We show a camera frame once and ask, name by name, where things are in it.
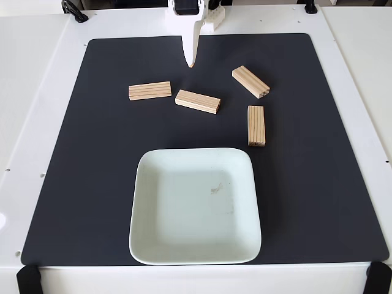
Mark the black rubber mat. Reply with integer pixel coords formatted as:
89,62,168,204
20,32,390,266

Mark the pale green square plate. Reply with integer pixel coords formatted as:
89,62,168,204
128,148,263,266

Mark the grooved wooden block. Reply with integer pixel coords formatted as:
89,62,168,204
232,65,271,100
247,105,266,147
128,80,172,102
175,89,222,115

